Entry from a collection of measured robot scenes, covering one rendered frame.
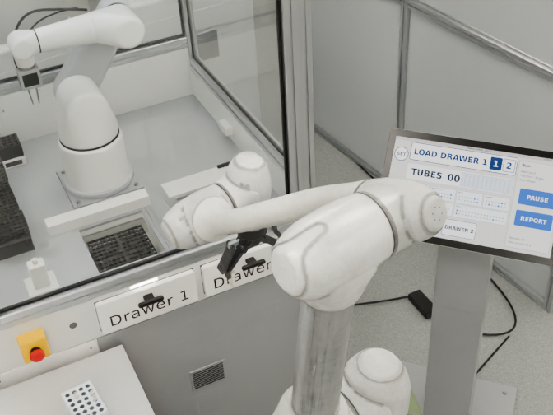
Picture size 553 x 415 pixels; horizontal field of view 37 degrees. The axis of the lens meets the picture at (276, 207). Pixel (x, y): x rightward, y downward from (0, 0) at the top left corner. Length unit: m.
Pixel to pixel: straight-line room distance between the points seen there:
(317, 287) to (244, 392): 1.51
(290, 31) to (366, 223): 0.85
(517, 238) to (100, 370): 1.21
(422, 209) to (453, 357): 1.47
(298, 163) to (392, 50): 1.59
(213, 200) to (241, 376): 1.05
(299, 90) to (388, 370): 0.78
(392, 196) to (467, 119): 2.15
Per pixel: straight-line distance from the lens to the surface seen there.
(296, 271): 1.35
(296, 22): 2.13
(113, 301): 2.34
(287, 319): 2.70
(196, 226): 1.84
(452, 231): 2.39
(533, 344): 3.50
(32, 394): 2.40
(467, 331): 2.75
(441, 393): 3.00
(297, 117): 2.25
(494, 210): 2.38
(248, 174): 1.89
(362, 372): 1.89
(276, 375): 2.86
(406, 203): 1.43
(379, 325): 3.49
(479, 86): 3.45
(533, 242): 2.38
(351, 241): 1.37
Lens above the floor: 2.50
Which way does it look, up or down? 38 degrees down
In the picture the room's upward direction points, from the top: 4 degrees counter-clockwise
